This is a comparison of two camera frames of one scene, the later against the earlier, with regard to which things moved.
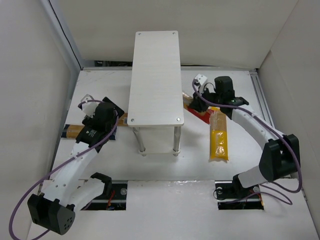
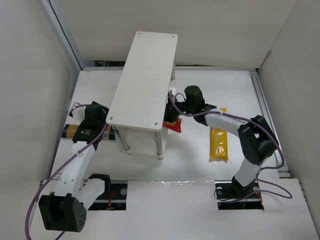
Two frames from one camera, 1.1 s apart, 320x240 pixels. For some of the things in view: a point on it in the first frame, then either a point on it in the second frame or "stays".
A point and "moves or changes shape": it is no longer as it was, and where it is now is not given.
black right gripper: (197, 104) → (170, 113)
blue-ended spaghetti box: (71, 131) stays
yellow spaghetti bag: (219, 147) stays
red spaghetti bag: (204, 116) moves or changes shape
